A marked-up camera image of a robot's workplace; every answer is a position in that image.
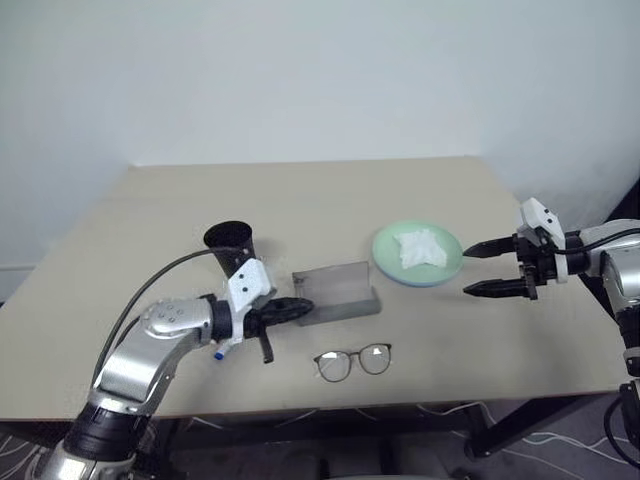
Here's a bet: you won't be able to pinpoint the black cup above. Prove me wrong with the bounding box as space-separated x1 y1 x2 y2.
203 219 261 282

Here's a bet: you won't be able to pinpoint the clear grey glasses case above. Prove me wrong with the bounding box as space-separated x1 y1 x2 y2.
291 260 381 328

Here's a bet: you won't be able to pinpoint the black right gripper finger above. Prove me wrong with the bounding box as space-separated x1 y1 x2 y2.
463 277 527 300
462 235 519 260

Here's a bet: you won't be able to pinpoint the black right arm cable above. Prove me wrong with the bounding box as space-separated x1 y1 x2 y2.
559 230 626 259

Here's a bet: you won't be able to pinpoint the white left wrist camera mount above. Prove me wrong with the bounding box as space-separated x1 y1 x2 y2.
227 258 278 347

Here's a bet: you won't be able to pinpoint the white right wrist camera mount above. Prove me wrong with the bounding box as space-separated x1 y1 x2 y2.
518 197 570 285

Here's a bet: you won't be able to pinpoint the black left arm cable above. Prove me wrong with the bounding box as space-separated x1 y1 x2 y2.
91 245 225 389

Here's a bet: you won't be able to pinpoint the thin dark-framed glasses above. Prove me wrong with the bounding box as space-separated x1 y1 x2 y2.
313 342 394 384

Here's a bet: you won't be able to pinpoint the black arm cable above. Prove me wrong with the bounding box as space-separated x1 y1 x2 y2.
559 230 626 259
91 245 225 389

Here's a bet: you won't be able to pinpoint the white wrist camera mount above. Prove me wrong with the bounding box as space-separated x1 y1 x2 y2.
518 197 570 285
227 258 278 347

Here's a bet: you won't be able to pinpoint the white floor cable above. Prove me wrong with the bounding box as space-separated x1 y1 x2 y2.
519 430 624 454

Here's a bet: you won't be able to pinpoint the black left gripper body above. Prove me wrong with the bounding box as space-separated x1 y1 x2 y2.
243 298 281 343

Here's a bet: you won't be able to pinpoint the black table frame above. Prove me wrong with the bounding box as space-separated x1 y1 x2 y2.
149 389 626 462

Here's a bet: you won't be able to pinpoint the crumpled white tissue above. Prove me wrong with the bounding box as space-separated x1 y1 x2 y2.
392 228 448 270

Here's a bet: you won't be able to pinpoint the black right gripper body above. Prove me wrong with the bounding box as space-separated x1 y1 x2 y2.
512 230 559 303

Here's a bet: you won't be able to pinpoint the light green plate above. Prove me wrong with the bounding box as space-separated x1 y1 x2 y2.
371 219 464 288

